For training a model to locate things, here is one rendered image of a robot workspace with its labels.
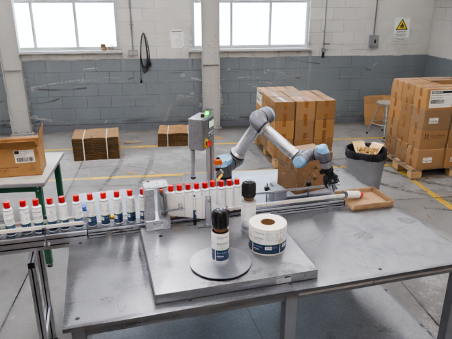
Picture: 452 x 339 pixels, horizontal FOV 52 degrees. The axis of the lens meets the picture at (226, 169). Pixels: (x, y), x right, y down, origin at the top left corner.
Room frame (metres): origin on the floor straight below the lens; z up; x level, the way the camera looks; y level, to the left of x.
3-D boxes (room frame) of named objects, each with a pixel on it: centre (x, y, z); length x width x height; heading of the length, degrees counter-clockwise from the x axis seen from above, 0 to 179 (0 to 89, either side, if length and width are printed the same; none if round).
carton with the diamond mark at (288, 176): (3.16, -0.56, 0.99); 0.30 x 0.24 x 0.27; 117
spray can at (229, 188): (2.67, -0.02, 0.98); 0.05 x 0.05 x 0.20
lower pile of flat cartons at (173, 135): (7.13, 0.75, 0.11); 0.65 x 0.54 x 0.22; 95
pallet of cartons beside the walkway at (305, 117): (6.49, -0.95, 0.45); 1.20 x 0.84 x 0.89; 9
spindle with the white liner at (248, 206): (2.41, -0.13, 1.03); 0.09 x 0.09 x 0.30
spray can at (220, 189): (2.65, 0.03, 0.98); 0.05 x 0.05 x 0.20
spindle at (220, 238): (2.04, 0.03, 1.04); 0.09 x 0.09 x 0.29
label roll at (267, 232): (2.21, -0.22, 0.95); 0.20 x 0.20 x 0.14
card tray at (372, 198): (2.93, -0.94, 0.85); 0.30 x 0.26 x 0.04; 105
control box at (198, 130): (2.71, 0.15, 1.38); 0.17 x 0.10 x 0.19; 160
